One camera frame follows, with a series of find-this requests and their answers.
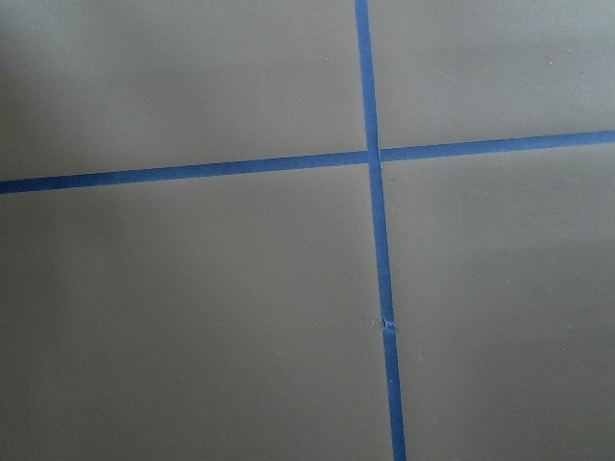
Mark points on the blue tape line lengthwise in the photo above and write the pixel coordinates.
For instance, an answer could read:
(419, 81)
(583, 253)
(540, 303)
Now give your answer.
(389, 331)

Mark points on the blue tape line crosswise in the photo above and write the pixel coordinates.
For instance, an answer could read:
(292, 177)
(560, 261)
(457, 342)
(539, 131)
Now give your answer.
(252, 166)

